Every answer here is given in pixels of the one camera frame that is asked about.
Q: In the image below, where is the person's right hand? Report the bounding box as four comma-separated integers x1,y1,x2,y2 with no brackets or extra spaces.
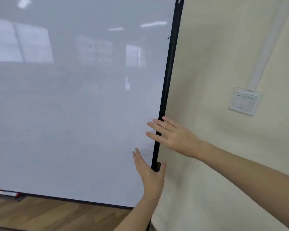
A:
146,116,206,159

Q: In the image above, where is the person's right forearm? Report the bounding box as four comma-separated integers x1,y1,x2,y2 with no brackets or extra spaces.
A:
195,141,289,231

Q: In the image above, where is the white cable conduit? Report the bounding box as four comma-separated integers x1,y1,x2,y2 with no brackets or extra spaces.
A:
246,0,289,92

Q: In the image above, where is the red whiteboard marker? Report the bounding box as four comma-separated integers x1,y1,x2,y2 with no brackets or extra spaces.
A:
0,190,20,198

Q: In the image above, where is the person's left hand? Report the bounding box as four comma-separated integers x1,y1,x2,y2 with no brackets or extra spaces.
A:
132,148,167,198

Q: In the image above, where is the person's left forearm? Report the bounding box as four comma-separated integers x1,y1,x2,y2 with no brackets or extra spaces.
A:
114,196,159,231

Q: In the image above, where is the white wall switch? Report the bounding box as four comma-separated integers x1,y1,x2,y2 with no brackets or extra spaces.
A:
228,87,263,116

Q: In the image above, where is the black framed whiteboard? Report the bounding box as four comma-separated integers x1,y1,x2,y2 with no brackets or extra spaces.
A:
0,0,185,231

